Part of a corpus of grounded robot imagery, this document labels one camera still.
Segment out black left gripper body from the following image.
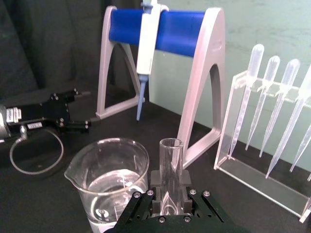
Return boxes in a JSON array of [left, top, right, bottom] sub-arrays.
[[18, 98, 71, 130]]

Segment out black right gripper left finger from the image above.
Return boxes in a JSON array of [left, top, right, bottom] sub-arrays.
[[114, 169, 163, 227]]

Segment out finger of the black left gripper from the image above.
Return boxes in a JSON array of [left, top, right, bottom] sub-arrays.
[[50, 88, 92, 102], [55, 116, 102, 134]]

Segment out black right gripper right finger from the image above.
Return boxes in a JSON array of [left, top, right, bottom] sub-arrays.
[[179, 169, 230, 223]]

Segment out clear glass test tube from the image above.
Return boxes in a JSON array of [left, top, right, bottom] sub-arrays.
[[159, 137, 184, 216]]

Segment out glass beaker with water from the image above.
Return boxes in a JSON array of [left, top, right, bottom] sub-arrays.
[[64, 137, 150, 232]]

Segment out dark fabric backdrop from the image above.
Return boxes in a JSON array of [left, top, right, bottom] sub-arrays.
[[0, 0, 144, 102]]

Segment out clear acrylic rack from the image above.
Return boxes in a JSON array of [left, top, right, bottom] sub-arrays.
[[213, 71, 311, 224]]

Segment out black table cloth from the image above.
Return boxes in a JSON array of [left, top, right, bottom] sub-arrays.
[[0, 89, 311, 233]]

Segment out white pipette with blue tip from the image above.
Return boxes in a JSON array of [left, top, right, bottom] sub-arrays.
[[135, 0, 162, 121]]

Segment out grey stand with blue bar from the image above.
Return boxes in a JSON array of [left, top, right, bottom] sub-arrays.
[[95, 5, 227, 170]]

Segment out clear plastic transfer pipette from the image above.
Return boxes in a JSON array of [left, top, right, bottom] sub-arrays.
[[289, 125, 311, 173], [244, 55, 281, 151], [265, 65, 311, 180], [229, 43, 265, 156], [258, 58, 301, 159]]

